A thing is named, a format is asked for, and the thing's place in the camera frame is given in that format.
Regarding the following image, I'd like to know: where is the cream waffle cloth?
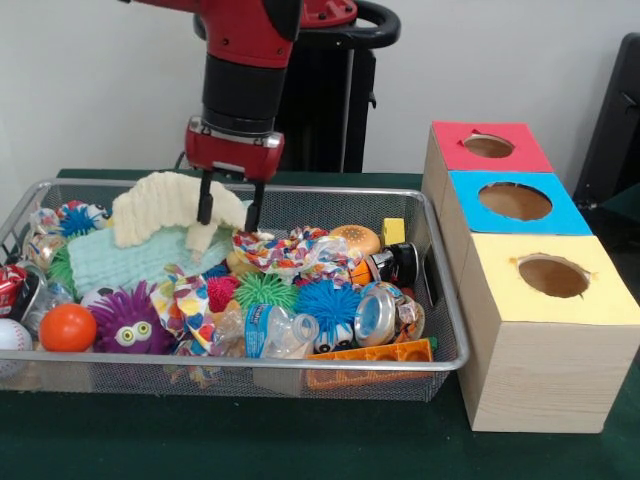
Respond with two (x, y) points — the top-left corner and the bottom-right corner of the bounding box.
(112, 172), (249, 251)

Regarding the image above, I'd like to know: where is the black panel on stand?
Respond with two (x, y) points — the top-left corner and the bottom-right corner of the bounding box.
(580, 33), (640, 226)

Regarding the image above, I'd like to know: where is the purple spiky ball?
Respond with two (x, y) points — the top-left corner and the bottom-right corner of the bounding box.
(90, 282), (179, 356)

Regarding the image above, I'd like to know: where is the large blue spiky ball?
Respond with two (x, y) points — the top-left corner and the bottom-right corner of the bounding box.
(295, 280), (363, 351)

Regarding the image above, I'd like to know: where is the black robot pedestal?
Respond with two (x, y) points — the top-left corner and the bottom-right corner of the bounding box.
(275, 0), (401, 173)

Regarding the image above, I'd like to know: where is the dark green table cloth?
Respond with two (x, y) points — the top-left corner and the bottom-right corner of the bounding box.
(0, 168), (640, 480)

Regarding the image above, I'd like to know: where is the crushed silver can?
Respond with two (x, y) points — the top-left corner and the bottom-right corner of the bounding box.
(353, 282), (428, 346)

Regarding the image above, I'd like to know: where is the crushed clear plastic bottle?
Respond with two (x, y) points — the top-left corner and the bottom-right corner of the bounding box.
(215, 303), (321, 359)

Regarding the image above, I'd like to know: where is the green spiky ball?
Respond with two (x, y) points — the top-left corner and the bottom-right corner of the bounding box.
(233, 272), (299, 311)

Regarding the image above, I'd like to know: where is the wooden box with three holes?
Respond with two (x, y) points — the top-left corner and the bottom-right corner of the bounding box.
(422, 121), (640, 434)

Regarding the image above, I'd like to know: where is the shallow clear mesh bin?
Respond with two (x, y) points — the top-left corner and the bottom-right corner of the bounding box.
(0, 178), (471, 403)

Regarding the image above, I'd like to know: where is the polka dot patterned cloth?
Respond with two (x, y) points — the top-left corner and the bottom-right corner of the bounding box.
(150, 265), (226, 356)

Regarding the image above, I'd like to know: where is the colourful patterned cloth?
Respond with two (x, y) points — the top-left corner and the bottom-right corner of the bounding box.
(232, 227), (361, 281)

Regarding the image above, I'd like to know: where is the tan orange ball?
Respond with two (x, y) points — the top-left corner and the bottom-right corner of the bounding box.
(330, 225), (381, 256)

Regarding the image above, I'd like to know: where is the light blue knitted cloth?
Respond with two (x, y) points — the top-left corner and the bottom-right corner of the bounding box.
(68, 225), (236, 296)

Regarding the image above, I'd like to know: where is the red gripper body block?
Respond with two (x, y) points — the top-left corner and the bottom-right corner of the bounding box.
(185, 118), (286, 182)

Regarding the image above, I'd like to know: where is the long orange building block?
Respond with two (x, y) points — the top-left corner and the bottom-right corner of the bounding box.
(308, 338), (436, 389)

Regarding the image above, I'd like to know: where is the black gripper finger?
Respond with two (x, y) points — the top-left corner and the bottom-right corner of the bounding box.
(245, 180), (264, 233)
(198, 170), (214, 225)

